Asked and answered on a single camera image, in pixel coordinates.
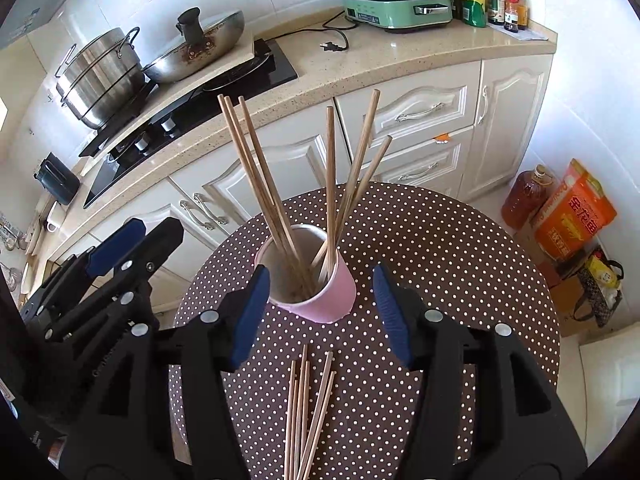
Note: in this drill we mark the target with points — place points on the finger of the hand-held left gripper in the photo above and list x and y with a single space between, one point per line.
115 249
162 245

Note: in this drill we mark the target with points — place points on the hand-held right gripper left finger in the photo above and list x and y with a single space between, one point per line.
250 315

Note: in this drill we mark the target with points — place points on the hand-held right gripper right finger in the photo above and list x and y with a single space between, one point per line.
392 315

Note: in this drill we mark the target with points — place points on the pink cup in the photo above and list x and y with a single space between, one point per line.
335 295

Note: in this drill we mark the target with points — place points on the bunch of wooden chopsticks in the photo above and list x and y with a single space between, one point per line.
330 160
300 410

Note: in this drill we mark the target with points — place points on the white mug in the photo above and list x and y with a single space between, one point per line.
52 222

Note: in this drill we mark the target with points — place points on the round polka dot table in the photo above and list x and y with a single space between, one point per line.
450 270

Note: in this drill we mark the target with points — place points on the metal utensil rack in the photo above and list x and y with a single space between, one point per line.
10 245

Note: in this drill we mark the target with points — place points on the black glass gas hob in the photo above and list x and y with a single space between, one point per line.
215 102

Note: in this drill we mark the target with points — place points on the cream cabinet drawer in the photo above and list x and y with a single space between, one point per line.
450 165
380 110

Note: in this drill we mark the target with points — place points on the stainless steel steamer pot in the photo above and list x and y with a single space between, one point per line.
100 80

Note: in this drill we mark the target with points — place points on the beige board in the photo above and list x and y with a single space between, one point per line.
210 77

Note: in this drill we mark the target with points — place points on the cardboard box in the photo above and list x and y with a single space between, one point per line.
565 290

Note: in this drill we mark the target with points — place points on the amber cooking oil jug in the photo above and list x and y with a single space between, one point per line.
525 200

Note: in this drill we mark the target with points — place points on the wok lid with black knob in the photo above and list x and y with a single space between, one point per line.
200 47

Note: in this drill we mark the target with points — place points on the black patterned tote bag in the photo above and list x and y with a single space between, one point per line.
595 305

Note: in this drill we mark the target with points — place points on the orange rice bag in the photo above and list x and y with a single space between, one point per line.
575 215

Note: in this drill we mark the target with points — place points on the yellow packet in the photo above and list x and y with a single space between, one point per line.
602 272

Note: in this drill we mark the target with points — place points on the steel wok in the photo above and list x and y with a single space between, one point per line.
225 35

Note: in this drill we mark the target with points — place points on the cream kitchen base cabinet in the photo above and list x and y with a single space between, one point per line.
505 125

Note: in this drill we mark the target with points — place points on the beige stone countertop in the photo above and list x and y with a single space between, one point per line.
400 60

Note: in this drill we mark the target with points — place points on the grey range hood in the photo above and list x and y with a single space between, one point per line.
30 5

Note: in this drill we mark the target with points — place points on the small yellow bottle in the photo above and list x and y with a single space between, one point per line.
523 17

